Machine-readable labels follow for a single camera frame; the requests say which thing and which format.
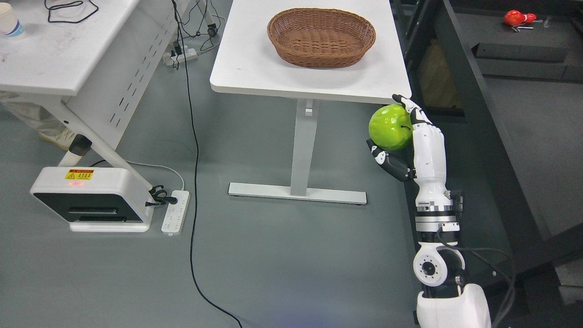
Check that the black metal shelf frame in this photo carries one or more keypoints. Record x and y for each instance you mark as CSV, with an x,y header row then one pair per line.
x,y
509,102

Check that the white floor power strip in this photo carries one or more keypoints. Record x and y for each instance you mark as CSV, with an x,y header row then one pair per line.
x,y
173,222

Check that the brown wicker basket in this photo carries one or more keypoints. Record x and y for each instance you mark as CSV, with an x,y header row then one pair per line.
x,y
320,38

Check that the white paper cup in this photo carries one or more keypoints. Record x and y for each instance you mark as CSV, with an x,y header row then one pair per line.
x,y
10,25

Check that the far white power strip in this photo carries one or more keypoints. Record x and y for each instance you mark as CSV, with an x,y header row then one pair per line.
x,y
178,54

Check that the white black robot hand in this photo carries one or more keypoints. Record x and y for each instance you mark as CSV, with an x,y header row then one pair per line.
x,y
429,169

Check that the red toy fruit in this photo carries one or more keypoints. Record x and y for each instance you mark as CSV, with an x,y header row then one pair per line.
x,y
514,18

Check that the white desk with perforated panel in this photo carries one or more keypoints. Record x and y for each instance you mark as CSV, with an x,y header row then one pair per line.
x,y
90,75

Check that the green apple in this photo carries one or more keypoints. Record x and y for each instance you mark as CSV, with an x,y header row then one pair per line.
x,y
390,127

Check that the white robot base unit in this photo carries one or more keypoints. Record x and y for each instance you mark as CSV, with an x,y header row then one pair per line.
x,y
93,199

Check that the white pedestal table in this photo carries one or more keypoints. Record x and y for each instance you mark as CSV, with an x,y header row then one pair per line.
x,y
247,64

